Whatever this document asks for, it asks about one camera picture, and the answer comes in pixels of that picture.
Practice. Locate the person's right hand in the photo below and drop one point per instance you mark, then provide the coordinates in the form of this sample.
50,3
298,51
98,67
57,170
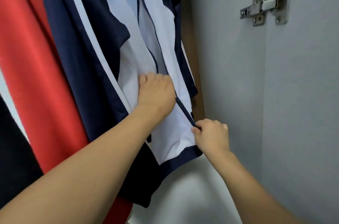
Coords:
213,137

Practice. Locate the person's left hand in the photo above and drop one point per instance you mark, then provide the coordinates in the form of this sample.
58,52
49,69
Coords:
156,96

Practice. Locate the white wardrobe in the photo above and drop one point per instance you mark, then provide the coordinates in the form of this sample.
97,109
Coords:
233,73

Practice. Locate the navy and white jacket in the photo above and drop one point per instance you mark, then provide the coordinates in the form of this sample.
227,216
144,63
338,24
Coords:
84,46

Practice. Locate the red and white jacket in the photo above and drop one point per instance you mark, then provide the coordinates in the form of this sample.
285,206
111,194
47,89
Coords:
32,73

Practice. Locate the khaki and black jacket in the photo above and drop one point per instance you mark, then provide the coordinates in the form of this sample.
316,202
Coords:
16,163

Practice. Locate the person's right forearm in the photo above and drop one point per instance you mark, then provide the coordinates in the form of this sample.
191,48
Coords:
249,194

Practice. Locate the person's left forearm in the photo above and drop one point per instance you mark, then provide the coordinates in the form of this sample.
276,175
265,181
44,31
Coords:
79,179

